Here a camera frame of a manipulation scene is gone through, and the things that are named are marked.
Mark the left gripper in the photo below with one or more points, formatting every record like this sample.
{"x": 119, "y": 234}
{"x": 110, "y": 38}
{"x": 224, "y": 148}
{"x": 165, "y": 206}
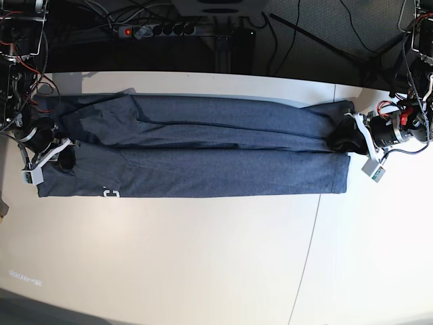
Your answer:
{"x": 377, "y": 136}

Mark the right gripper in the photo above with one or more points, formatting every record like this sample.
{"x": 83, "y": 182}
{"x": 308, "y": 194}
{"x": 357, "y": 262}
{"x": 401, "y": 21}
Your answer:
{"x": 36, "y": 137}

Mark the blue T-shirt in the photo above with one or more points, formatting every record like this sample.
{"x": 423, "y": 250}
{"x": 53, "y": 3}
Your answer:
{"x": 155, "y": 146}

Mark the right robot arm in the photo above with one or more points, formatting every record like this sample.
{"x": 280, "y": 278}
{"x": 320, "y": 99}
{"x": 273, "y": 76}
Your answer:
{"x": 24, "y": 60}

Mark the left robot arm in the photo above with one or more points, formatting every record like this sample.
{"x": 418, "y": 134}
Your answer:
{"x": 265, "y": 89}

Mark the black power adapter brick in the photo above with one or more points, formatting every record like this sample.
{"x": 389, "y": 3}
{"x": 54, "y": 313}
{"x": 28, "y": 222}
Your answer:
{"x": 242, "y": 50}

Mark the white power strip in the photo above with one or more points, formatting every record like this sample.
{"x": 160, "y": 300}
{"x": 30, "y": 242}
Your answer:
{"x": 138, "y": 32}

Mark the grey box under table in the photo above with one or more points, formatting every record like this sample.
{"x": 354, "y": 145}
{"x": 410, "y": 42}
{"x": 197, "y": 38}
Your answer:
{"x": 219, "y": 7}

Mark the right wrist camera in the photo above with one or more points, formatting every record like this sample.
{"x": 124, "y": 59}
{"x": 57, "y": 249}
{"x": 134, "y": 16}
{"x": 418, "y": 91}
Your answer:
{"x": 33, "y": 177}

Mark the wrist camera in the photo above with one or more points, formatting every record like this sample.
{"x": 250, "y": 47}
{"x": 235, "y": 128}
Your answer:
{"x": 33, "y": 177}
{"x": 374, "y": 170}

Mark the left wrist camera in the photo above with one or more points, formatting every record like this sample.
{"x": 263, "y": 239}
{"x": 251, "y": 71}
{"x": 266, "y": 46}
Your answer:
{"x": 374, "y": 170}

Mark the aluminium frame profile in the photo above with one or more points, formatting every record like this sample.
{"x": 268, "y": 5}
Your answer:
{"x": 223, "y": 31}

